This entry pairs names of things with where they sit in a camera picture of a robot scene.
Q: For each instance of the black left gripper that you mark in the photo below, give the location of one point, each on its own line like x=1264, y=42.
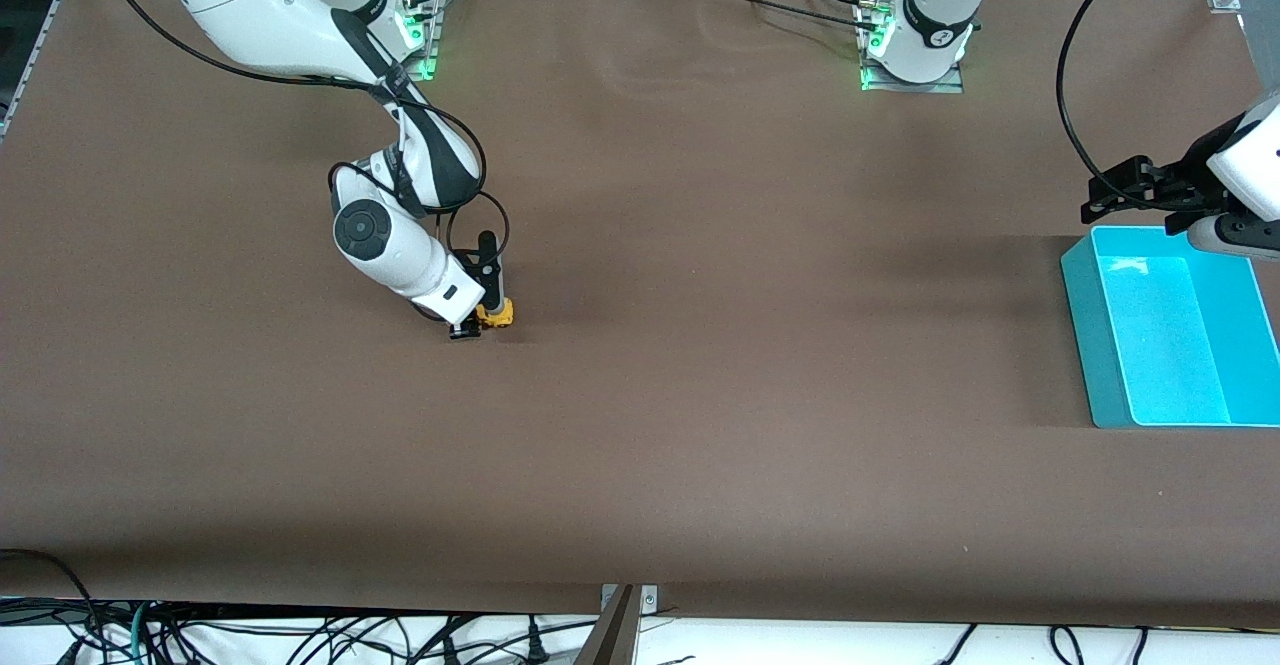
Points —
x=1188, y=177

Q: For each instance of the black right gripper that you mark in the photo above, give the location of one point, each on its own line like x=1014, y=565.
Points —
x=463, y=330

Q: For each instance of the yellow toy beetle car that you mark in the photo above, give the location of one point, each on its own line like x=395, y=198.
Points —
x=498, y=313

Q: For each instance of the turquoise plastic bin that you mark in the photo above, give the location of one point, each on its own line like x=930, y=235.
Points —
x=1180, y=345

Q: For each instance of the brown table cover sheet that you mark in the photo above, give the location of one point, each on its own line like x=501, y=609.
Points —
x=700, y=425

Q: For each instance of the dark grey metal bar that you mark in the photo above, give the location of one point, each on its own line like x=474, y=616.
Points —
x=610, y=640

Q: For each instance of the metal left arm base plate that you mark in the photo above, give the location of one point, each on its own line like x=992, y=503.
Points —
x=910, y=87

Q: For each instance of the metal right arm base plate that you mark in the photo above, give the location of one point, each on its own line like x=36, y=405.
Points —
x=430, y=45

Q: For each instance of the small metal table bracket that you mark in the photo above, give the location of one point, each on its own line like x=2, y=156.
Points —
x=648, y=600

